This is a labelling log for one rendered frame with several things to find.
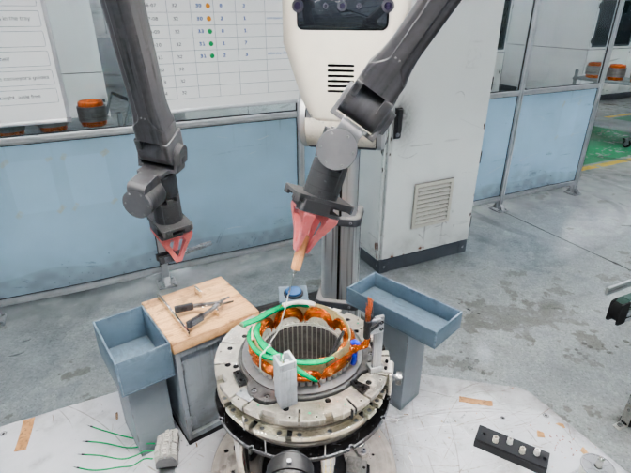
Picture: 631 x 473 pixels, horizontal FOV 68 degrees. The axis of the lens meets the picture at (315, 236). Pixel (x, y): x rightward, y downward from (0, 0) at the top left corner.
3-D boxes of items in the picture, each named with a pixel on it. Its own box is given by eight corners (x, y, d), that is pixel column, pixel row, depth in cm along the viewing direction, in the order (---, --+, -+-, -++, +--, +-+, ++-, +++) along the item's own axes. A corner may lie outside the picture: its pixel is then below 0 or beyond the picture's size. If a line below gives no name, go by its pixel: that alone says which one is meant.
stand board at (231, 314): (173, 355, 94) (172, 345, 93) (142, 311, 108) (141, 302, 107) (259, 319, 105) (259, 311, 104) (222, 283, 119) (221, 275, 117)
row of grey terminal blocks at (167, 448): (177, 472, 99) (175, 459, 98) (154, 476, 99) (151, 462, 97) (181, 434, 108) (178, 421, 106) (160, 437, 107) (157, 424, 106)
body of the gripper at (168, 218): (163, 240, 93) (158, 207, 90) (146, 221, 100) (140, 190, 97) (194, 231, 97) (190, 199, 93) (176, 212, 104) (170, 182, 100)
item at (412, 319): (447, 406, 116) (463, 311, 104) (423, 431, 109) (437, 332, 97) (369, 358, 132) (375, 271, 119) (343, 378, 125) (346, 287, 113)
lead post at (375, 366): (383, 371, 82) (388, 315, 77) (370, 374, 81) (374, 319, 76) (378, 364, 84) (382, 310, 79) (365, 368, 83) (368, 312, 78)
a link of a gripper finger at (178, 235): (167, 271, 98) (160, 233, 94) (155, 256, 103) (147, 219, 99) (197, 260, 102) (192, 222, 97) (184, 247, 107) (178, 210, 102)
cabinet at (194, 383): (190, 445, 106) (175, 354, 94) (160, 396, 119) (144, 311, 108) (264, 406, 116) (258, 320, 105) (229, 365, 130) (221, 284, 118)
